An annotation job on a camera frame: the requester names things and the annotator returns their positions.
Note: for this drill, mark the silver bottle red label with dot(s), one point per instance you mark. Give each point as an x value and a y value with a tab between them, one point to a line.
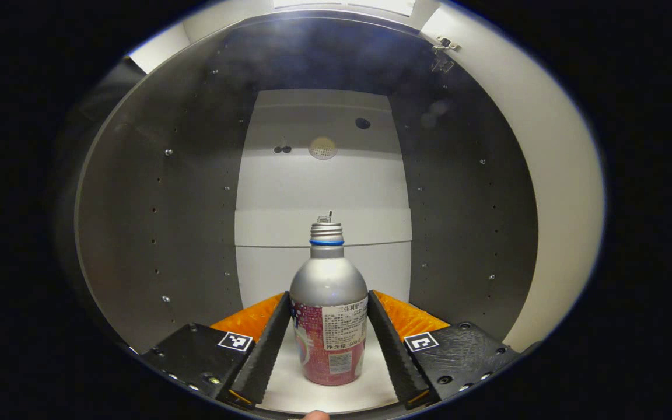
329	280

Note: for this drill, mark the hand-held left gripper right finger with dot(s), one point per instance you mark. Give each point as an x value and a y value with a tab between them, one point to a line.
397	361

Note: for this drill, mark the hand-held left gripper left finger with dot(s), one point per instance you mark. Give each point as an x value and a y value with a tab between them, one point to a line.
263	361

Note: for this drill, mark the metal door hinge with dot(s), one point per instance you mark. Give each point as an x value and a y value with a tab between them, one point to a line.
444	45

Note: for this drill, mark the dark grey cabinet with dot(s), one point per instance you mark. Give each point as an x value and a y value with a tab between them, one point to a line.
167	233

